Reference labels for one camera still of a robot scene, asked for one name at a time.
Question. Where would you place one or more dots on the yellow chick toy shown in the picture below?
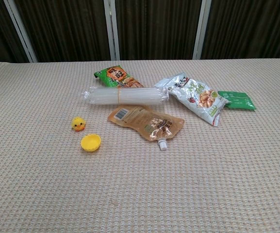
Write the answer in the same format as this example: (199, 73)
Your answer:
(78, 124)

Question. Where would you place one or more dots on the beige woven tablecloth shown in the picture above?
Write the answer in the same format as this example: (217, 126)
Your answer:
(139, 170)

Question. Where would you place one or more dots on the white screen frame post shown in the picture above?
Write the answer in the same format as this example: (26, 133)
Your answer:
(112, 29)
(21, 29)
(201, 29)

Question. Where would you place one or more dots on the small green packet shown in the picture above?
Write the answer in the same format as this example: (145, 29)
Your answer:
(239, 99)

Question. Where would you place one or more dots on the yellow plastic toy bowl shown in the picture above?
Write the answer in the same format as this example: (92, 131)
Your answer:
(90, 142)

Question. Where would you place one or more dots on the brown transparent snack pouch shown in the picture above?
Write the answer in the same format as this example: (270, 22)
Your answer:
(144, 122)

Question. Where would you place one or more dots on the clear pack of white straws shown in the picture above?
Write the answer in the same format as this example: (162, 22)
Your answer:
(125, 96)

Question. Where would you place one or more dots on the white nut snack bag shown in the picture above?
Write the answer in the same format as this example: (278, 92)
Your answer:
(198, 97)

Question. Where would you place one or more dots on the green orange snack packet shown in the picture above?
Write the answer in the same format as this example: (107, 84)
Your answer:
(115, 78)

